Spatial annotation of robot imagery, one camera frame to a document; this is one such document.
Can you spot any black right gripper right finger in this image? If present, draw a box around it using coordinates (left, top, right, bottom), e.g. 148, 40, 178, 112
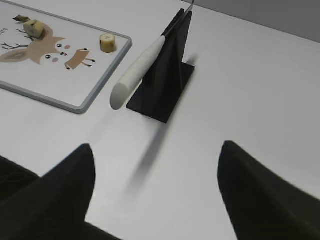
217, 140, 320, 240

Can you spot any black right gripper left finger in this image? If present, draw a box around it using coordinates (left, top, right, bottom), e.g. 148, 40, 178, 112
0, 143, 116, 240

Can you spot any white handled kitchen knife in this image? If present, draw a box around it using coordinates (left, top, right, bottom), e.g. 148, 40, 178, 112
109, 1, 195, 110

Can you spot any cut banana slice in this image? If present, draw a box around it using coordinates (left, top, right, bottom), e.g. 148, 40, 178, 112
99, 33, 116, 53

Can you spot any banana stub with stem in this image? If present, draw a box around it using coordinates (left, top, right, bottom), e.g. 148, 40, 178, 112
13, 15, 45, 39

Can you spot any white deer print cutting board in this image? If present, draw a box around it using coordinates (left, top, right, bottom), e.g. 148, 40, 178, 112
0, 0, 132, 114

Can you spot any black knife stand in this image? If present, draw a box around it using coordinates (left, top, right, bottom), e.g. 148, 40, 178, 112
126, 9, 195, 123

